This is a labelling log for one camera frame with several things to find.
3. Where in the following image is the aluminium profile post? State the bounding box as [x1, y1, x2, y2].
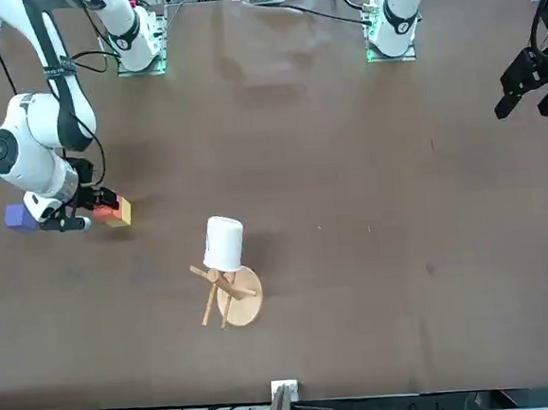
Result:
[268, 378, 302, 410]

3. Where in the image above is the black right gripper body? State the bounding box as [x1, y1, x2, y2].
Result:
[66, 156, 99, 217]

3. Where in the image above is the wooden mug tree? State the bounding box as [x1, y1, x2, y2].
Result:
[188, 259, 267, 333]

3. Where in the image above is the yellow foam cube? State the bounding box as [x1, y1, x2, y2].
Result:
[103, 196, 133, 228]

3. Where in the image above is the purple foam cube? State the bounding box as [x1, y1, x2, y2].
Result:
[4, 202, 41, 234]

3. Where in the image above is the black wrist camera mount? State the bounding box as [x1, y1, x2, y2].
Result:
[37, 213, 93, 236]

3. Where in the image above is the white smiley mug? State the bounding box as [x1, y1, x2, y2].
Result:
[199, 213, 249, 274]

